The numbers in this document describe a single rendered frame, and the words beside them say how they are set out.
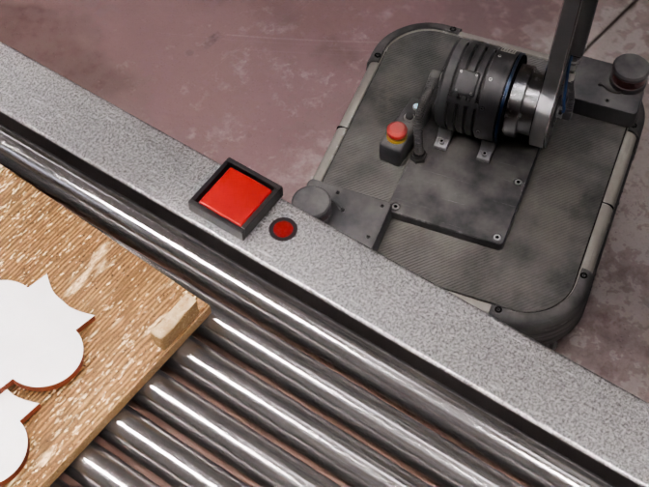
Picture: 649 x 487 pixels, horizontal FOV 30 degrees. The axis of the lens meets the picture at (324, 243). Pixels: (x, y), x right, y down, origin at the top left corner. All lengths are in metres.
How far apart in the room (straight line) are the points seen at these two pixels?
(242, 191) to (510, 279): 0.85
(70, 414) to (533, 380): 0.47
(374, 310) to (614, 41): 1.63
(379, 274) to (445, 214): 0.86
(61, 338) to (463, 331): 0.41
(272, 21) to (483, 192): 0.84
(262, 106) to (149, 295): 1.40
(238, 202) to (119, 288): 0.17
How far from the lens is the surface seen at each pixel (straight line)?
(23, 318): 1.29
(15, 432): 1.23
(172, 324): 1.24
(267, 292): 1.29
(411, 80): 2.37
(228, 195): 1.36
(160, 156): 1.42
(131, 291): 1.30
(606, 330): 2.37
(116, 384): 1.24
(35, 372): 1.25
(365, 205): 2.13
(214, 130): 2.62
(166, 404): 1.25
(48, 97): 1.51
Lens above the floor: 2.02
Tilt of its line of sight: 56 degrees down
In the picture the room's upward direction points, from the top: 3 degrees counter-clockwise
